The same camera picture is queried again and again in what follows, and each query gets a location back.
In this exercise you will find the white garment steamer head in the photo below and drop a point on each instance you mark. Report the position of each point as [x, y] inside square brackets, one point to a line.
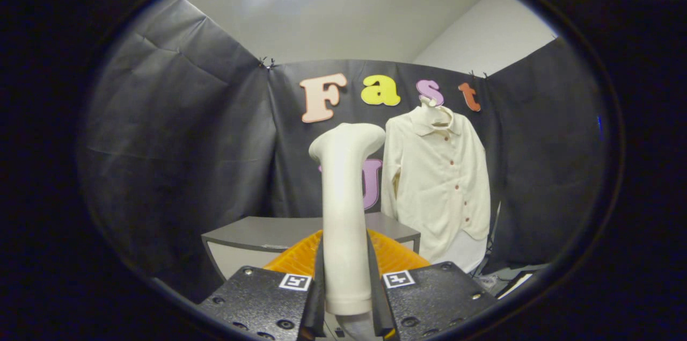
[343, 212]

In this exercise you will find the cream button-up shirt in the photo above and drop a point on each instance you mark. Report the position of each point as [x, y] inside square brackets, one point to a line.
[429, 185]

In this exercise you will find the black backdrop clips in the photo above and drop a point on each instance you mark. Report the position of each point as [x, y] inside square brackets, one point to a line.
[477, 73]
[266, 62]

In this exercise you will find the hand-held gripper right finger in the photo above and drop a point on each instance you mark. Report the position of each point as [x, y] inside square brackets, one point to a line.
[377, 298]

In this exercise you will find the grey cabinet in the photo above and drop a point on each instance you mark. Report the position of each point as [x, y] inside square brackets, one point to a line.
[257, 231]

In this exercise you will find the white plastic hanger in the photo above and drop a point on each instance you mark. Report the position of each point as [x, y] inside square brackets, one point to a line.
[431, 114]

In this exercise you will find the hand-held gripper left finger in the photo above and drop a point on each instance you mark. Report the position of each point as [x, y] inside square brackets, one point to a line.
[316, 298]

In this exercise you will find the black backdrop cloth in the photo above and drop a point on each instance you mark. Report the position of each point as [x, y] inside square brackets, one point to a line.
[177, 142]

